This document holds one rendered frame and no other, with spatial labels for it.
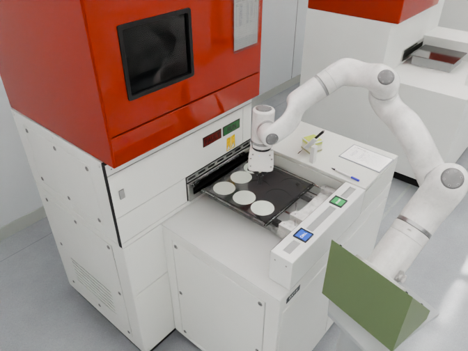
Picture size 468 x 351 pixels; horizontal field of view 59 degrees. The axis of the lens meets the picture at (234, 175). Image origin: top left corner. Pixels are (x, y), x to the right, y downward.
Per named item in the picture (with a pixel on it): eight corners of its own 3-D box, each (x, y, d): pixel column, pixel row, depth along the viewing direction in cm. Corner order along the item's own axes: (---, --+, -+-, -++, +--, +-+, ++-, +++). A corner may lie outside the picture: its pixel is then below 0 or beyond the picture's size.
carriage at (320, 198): (276, 235, 168) (276, 230, 166) (322, 193, 190) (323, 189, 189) (292, 244, 163) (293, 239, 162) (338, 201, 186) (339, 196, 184)
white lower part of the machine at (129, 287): (71, 292, 250) (34, 183, 203) (172, 223, 301) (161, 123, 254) (147, 365, 212) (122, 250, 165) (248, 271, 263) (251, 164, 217)
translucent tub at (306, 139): (300, 149, 201) (301, 136, 197) (313, 145, 204) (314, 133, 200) (309, 156, 196) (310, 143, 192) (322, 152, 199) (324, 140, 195)
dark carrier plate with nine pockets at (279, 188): (204, 189, 186) (204, 189, 185) (251, 158, 207) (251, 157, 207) (265, 223, 167) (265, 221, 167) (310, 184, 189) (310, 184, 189)
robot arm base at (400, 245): (414, 299, 135) (448, 253, 135) (390, 281, 124) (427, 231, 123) (370, 267, 150) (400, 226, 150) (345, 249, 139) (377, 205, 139)
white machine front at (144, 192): (119, 246, 167) (100, 163, 144) (246, 162, 218) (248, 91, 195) (123, 249, 165) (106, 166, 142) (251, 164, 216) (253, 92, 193)
